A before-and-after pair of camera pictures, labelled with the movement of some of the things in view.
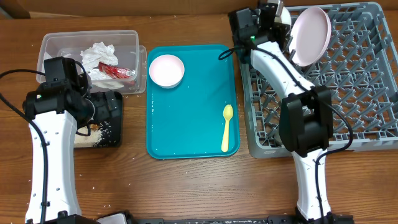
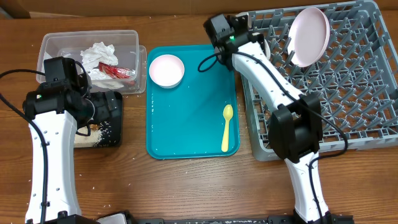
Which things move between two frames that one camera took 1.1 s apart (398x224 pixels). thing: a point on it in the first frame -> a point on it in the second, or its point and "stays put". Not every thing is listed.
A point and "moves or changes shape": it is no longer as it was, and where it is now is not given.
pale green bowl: x=285 y=18 moves or changes shape
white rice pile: x=87 y=141 stays put
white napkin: x=103 y=53 stays put
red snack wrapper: x=117 y=72 stays put
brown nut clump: x=95 y=126 stays put
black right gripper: x=277 y=32 -> x=259 y=38
